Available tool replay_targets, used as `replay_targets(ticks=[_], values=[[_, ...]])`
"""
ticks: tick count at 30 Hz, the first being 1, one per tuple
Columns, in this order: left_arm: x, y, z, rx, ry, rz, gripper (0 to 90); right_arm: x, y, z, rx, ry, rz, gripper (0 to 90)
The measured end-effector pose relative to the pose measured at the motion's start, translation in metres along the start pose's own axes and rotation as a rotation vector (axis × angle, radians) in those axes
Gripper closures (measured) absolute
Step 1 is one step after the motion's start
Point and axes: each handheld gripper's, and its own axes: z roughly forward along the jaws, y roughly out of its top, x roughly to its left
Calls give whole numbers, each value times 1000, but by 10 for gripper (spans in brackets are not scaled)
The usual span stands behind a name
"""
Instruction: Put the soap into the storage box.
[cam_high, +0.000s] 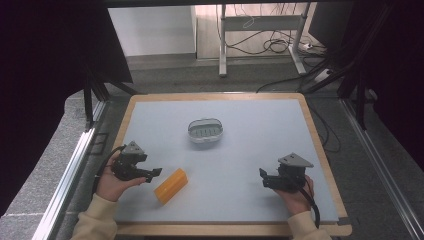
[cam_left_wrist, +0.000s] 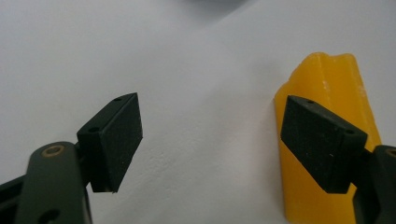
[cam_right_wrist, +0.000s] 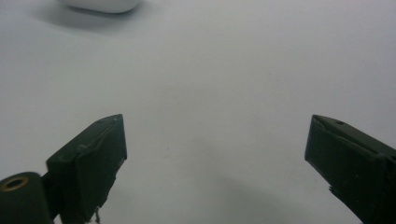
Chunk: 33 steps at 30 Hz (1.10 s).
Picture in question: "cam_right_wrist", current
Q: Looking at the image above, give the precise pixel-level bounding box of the white bowl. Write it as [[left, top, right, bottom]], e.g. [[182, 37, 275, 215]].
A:
[[57, 0, 143, 14]]

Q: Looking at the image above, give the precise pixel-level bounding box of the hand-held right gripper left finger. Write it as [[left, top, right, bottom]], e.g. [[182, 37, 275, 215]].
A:
[[46, 113, 128, 224]]

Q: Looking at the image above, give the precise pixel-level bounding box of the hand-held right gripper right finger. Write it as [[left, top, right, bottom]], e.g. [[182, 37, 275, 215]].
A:
[[304, 114, 396, 224]]

